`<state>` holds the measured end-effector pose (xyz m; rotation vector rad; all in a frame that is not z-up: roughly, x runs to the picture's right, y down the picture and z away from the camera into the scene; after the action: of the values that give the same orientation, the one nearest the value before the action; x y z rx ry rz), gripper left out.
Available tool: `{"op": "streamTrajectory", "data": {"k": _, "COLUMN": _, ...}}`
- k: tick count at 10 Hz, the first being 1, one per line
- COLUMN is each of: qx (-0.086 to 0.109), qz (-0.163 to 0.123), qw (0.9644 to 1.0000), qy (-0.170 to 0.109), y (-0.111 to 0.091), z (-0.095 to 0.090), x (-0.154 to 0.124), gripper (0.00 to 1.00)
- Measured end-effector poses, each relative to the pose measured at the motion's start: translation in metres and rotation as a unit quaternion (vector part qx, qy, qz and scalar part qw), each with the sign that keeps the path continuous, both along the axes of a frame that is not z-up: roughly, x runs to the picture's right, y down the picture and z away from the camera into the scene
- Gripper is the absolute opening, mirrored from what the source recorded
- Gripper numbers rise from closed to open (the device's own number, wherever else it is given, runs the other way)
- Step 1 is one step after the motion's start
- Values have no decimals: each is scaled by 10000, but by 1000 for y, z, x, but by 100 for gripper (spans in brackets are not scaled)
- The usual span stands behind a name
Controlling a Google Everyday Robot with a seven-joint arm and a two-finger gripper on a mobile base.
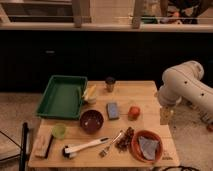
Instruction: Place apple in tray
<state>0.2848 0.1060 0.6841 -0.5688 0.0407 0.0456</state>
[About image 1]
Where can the blue sponge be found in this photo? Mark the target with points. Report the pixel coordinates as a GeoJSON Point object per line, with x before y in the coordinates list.
{"type": "Point", "coordinates": [112, 111]}

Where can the grey cloth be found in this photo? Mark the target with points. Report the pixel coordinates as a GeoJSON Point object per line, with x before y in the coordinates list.
{"type": "Point", "coordinates": [148, 147]}

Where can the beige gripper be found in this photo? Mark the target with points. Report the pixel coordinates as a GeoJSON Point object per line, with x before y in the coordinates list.
{"type": "Point", "coordinates": [166, 114]}

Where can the small green cup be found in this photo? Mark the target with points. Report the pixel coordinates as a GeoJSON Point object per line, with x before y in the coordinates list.
{"type": "Point", "coordinates": [58, 131]}

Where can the wooden table board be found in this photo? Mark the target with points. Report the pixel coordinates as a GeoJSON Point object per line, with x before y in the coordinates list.
{"type": "Point", "coordinates": [125, 94]}

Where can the white handled dish brush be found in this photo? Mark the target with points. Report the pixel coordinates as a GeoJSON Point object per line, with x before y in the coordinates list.
{"type": "Point", "coordinates": [69, 151]}

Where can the green plastic tray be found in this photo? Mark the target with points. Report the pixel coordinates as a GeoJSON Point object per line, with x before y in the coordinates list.
{"type": "Point", "coordinates": [62, 98]}

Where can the yellow banana in cup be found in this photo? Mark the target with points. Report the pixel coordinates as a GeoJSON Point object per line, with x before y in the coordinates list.
{"type": "Point", "coordinates": [89, 95]}

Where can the dark red bowl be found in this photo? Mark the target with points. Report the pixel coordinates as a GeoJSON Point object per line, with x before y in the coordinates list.
{"type": "Point", "coordinates": [91, 121]}

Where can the orange plate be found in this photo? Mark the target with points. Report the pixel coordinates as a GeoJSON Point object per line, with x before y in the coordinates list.
{"type": "Point", "coordinates": [135, 148]}

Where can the black pole stand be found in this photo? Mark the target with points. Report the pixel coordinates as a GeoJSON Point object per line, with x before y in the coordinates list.
{"type": "Point", "coordinates": [23, 151]}

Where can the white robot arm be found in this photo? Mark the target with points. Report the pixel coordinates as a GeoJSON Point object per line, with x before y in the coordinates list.
{"type": "Point", "coordinates": [184, 81]}

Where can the wooden block brush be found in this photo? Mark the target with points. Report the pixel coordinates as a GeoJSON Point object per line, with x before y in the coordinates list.
{"type": "Point", "coordinates": [42, 145]}

